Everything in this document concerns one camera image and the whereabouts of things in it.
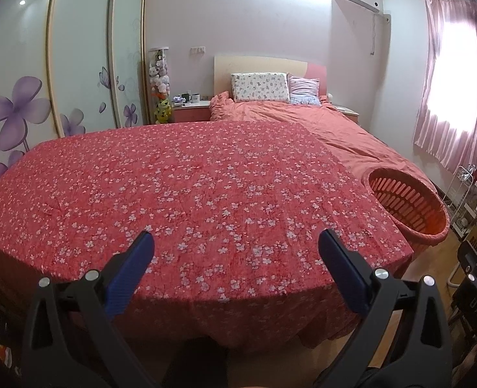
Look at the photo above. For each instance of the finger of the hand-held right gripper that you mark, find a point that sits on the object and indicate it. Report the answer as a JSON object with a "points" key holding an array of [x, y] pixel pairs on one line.
{"points": [[471, 256]]}

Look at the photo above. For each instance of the beige and pink headboard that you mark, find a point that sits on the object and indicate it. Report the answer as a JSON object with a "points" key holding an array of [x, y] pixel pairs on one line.
{"points": [[258, 64]]}

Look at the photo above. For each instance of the clear tube of plush toys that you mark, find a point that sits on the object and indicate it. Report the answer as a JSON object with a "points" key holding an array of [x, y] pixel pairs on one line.
{"points": [[159, 76]]}

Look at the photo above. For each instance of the dark green mug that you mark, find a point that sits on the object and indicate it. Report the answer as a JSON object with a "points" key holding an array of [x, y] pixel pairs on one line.
{"points": [[186, 98]]}

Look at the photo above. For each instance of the yellow green plush toy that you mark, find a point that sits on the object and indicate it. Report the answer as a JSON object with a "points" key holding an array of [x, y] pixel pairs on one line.
{"points": [[163, 112]]}

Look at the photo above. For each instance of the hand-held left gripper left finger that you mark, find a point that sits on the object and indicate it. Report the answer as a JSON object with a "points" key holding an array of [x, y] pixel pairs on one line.
{"points": [[129, 275]]}

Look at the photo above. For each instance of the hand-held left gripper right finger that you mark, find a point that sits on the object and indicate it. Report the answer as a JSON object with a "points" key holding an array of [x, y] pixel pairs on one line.
{"points": [[343, 275]]}

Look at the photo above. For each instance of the white floral pillow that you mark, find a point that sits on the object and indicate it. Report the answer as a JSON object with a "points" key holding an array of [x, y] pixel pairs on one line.
{"points": [[259, 87]]}

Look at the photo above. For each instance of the orange plastic laundry basket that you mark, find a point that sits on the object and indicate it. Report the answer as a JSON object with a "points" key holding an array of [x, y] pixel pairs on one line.
{"points": [[408, 202]]}

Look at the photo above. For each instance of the pink curtain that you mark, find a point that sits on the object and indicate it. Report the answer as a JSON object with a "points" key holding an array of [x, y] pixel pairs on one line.
{"points": [[453, 76]]}

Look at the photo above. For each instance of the pink striped pillow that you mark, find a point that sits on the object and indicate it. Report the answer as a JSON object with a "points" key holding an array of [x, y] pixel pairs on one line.
{"points": [[304, 88]]}

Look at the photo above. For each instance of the salmon duvet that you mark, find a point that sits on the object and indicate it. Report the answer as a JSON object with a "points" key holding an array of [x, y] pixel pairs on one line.
{"points": [[335, 129]]}

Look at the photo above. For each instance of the red floral blanket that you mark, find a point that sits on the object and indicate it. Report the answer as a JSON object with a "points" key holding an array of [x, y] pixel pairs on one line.
{"points": [[161, 194]]}

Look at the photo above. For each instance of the wardrobe with purple flower doors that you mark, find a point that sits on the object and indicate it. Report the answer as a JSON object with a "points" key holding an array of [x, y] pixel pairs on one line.
{"points": [[80, 68]]}

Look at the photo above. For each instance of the pink nightstand with white top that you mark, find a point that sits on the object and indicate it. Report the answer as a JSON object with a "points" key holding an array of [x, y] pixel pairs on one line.
{"points": [[190, 114]]}

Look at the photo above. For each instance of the pink nightstand with papers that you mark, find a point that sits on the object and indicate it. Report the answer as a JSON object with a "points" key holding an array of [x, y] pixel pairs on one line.
{"points": [[347, 112]]}

